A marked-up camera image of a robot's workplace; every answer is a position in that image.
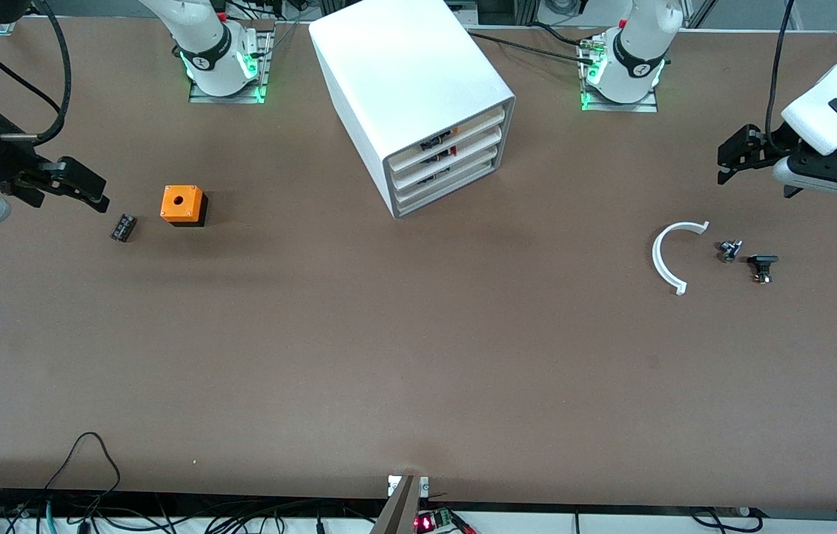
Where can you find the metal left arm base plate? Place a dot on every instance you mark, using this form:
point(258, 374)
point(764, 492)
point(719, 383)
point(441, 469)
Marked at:
point(618, 107)

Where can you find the white plastic drawer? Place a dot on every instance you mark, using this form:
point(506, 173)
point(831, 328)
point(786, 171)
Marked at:
point(477, 176)
point(477, 161)
point(477, 144)
point(477, 127)

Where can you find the orange box with black base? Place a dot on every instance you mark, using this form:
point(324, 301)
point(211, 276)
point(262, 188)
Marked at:
point(192, 204)

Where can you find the small grey metal component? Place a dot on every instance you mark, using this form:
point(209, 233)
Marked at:
point(729, 251)

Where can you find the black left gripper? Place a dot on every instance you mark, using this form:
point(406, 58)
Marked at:
point(769, 145)

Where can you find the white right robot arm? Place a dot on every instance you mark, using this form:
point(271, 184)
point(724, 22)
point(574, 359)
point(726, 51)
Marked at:
point(203, 44)

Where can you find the dark cylindrical capacitor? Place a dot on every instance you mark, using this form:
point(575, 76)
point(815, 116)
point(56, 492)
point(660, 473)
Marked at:
point(122, 228)

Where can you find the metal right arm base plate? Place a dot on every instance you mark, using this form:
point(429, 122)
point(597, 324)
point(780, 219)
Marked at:
point(225, 99)

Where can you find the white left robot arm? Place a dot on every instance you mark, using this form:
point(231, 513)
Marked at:
point(633, 52)

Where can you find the circuit board with red light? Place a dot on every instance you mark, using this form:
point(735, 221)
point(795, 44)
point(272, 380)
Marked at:
point(425, 523)

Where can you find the small dark electronic part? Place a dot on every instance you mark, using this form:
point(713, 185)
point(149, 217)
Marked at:
point(437, 139)
point(439, 156)

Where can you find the small black switch component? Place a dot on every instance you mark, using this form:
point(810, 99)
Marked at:
point(762, 261)

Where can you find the white curved plastic bracket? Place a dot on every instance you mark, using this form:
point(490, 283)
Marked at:
point(657, 256)

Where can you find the metal post with white brackets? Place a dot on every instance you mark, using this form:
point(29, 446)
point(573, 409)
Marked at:
point(399, 512)

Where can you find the white drawer cabinet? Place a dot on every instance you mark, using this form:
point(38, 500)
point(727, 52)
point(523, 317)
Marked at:
point(403, 67)

